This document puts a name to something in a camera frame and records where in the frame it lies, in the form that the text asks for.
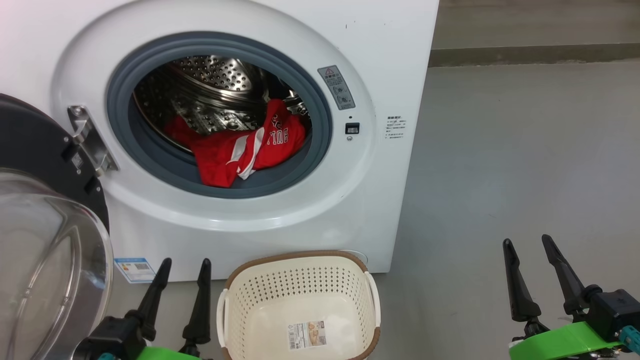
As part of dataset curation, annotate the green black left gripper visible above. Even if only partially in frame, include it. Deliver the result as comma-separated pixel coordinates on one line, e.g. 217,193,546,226
72,258,213,360

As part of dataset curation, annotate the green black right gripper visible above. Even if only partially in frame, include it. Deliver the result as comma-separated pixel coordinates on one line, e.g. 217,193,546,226
502,234,640,360

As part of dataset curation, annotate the red white sports jersey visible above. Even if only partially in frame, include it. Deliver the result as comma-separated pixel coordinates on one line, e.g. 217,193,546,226
164,98,307,189

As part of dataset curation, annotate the black round glass washer door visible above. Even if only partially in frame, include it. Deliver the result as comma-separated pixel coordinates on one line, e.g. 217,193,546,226
0,92,114,360

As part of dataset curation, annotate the cream perforated basket brown rim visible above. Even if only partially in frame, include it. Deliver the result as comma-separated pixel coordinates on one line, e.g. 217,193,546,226
216,250,382,360

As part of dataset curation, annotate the white front-load washing machine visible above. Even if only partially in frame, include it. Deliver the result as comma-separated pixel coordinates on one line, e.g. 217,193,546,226
0,0,440,283

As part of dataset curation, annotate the metal door hinge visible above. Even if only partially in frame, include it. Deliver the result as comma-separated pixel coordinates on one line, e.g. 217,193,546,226
67,105,120,177

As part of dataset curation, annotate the grey rubber door gasket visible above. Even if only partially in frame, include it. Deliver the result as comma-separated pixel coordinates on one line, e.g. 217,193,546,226
106,31,334,200

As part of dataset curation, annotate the stainless steel washing machine drum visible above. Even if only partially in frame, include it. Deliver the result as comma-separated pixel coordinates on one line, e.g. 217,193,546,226
133,54,312,153

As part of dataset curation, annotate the blue energy label sticker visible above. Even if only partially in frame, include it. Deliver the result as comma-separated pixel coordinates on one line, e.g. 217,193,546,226
114,257,157,284

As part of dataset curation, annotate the paper product label sticker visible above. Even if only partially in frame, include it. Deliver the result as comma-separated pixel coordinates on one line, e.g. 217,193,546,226
287,320,327,351

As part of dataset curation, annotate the round white filter cover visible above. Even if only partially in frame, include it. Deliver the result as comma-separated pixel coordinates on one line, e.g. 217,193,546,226
340,249,369,266

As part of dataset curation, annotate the grey warning sticker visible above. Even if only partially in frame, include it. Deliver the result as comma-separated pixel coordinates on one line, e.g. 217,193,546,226
317,65,357,111

